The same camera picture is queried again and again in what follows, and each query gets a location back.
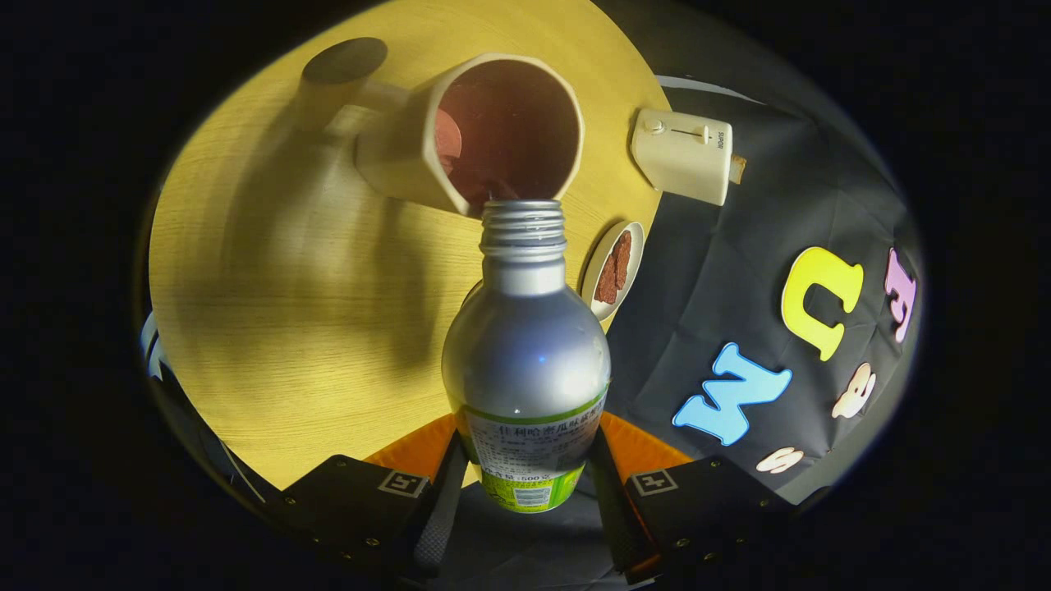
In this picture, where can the toast slice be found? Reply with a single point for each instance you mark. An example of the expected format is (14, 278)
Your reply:
(737, 169)

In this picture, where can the small beige plate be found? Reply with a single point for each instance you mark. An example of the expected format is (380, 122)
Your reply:
(591, 275)

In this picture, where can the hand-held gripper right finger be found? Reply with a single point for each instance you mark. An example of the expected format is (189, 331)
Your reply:
(706, 509)

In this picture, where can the silver bottle green label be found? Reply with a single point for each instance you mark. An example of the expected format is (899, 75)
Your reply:
(525, 353)

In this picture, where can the wooden table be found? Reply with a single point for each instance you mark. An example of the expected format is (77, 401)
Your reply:
(312, 312)

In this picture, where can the brown meat slice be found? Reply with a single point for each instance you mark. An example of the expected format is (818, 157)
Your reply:
(623, 254)
(606, 286)

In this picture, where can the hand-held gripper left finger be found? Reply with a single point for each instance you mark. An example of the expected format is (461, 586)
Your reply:
(345, 505)

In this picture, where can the cream white toaster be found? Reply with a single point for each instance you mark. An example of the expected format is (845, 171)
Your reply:
(681, 156)

